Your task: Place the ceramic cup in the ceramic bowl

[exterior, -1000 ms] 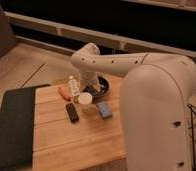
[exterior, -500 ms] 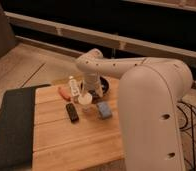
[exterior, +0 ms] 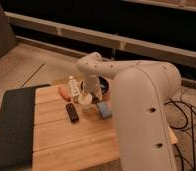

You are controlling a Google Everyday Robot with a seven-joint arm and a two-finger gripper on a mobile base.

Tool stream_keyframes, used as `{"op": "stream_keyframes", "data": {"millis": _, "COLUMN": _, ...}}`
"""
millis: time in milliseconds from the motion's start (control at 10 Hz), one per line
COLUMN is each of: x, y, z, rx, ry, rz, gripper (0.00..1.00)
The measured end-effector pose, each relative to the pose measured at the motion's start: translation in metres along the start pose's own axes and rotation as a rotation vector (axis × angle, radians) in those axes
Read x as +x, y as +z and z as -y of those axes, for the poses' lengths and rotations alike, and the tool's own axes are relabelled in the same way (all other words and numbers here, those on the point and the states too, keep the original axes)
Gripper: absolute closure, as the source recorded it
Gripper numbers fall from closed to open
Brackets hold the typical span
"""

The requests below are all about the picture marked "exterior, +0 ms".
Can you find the white ceramic cup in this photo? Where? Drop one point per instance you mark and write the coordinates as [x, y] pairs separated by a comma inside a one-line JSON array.
[[85, 101]]

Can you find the dark ceramic bowl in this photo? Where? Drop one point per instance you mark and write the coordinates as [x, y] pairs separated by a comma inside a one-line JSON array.
[[104, 85]]

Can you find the small clear plastic bottle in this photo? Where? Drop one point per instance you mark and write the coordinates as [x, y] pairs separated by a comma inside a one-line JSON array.
[[74, 88]]

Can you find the dark grey table mat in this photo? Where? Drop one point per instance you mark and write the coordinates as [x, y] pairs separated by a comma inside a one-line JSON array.
[[16, 126]]

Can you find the blue sponge block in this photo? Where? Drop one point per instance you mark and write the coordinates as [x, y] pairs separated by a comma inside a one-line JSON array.
[[104, 110]]

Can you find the red sausage toy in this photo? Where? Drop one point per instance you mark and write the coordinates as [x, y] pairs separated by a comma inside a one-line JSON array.
[[64, 94]]

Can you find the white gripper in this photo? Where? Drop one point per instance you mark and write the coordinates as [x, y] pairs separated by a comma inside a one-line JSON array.
[[92, 88]]

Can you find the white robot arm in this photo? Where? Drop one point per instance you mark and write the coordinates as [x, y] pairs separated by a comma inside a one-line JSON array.
[[139, 89]]

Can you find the white wall rail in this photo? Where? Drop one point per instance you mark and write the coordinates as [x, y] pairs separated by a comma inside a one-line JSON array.
[[143, 48]]

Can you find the black remote control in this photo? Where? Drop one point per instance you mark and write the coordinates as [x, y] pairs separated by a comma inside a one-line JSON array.
[[71, 110]]

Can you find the wooden table board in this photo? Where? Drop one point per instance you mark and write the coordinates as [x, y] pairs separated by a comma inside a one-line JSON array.
[[60, 145]]

